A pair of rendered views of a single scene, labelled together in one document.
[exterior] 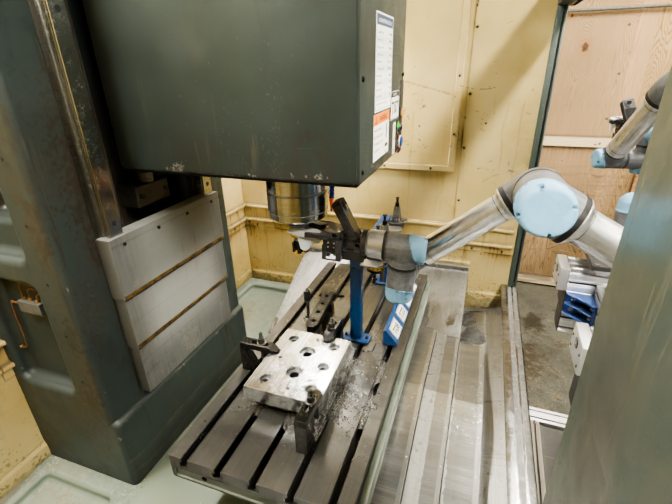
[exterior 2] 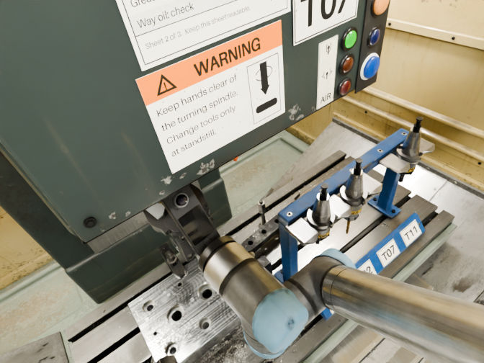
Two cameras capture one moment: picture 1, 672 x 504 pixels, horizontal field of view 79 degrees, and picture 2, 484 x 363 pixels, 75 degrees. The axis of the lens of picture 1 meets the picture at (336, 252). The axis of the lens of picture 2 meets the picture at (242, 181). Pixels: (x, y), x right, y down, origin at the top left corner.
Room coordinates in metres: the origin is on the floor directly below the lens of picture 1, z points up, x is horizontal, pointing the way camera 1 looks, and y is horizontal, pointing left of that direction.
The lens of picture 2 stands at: (0.81, -0.31, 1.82)
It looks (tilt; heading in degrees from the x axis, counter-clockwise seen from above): 44 degrees down; 41
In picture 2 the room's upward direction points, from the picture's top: 10 degrees counter-clockwise
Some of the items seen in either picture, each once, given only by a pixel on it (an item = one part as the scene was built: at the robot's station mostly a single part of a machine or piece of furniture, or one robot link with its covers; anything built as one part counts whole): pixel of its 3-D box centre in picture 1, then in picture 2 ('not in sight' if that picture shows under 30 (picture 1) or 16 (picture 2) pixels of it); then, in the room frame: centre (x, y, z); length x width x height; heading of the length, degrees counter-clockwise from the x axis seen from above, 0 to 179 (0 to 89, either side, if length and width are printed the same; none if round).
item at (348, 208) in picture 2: not in sight; (337, 207); (1.31, -0.16, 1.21); 0.07 x 0.05 x 0.01; 70
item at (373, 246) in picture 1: (375, 243); (230, 266); (0.98, -0.10, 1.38); 0.08 x 0.05 x 0.08; 165
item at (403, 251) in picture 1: (404, 249); (264, 305); (0.96, -0.18, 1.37); 0.11 x 0.08 x 0.09; 75
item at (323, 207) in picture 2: not in sight; (322, 206); (1.25, -0.14, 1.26); 0.04 x 0.04 x 0.07
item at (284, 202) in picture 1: (297, 192); not in sight; (1.03, 0.10, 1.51); 0.16 x 0.16 x 0.12
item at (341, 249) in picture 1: (344, 242); (199, 238); (1.00, -0.02, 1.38); 0.12 x 0.08 x 0.09; 75
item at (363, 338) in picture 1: (356, 303); (289, 255); (1.22, -0.07, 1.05); 0.10 x 0.05 x 0.30; 70
